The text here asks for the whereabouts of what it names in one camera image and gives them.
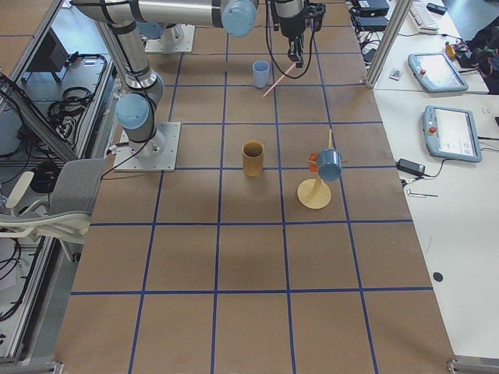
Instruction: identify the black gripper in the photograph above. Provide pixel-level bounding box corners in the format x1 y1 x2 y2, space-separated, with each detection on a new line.
279 15 306 68

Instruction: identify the light blue plastic cup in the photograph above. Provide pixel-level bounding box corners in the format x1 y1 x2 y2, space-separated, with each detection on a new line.
252 60 270 89

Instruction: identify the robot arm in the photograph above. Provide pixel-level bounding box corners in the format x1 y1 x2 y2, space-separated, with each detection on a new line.
73 1 258 158

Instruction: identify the blue cup on stand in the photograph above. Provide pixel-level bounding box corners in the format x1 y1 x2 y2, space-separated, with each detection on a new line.
317 148 342 182

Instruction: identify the orange cup on stand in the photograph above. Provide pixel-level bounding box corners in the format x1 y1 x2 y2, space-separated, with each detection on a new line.
307 153 319 174

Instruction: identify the wooden cup tree stand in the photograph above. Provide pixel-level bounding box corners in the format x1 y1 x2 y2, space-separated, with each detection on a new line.
297 129 334 210

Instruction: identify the small remote control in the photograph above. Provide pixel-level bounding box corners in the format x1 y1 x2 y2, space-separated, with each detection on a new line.
389 68 402 81

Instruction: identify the bamboo cylinder holder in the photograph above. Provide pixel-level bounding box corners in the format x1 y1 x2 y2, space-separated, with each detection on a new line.
242 140 264 177

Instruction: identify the white keyboard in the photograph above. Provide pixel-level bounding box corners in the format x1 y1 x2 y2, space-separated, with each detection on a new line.
408 1 439 34

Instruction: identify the teach pendant far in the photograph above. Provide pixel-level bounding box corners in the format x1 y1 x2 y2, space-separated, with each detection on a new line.
408 53 469 93

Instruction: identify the teach pendant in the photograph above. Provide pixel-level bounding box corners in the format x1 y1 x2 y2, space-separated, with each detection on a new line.
408 53 469 93
422 105 483 163

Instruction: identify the black power brick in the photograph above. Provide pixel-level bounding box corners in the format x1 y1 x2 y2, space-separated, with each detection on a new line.
396 158 426 177

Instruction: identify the teach pendant near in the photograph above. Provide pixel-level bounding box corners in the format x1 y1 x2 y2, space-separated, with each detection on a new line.
422 105 483 163

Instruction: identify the grey office chair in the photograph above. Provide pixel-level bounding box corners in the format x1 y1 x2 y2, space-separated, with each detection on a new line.
1 158 107 262

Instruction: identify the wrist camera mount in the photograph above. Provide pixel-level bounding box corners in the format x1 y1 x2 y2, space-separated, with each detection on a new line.
304 1 326 33

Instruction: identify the aluminium frame post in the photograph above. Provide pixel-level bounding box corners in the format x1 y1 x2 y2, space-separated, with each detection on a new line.
365 0 413 89

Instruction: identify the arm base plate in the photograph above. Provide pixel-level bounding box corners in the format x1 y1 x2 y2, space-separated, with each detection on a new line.
145 24 195 55
113 122 182 172

